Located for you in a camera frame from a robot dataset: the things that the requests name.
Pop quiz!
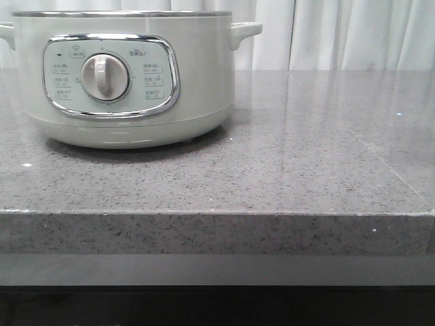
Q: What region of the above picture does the pale green electric cooking pot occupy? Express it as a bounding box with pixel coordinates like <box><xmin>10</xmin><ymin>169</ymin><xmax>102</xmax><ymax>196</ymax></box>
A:
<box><xmin>1</xmin><ymin>11</ymin><xmax>262</xmax><ymax>149</ymax></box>

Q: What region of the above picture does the white pleated curtain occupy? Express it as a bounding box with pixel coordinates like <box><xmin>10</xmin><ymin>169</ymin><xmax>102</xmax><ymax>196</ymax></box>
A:
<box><xmin>1</xmin><ymin>1</ymin><xmax>434</xmax><ymax>71</ymax></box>

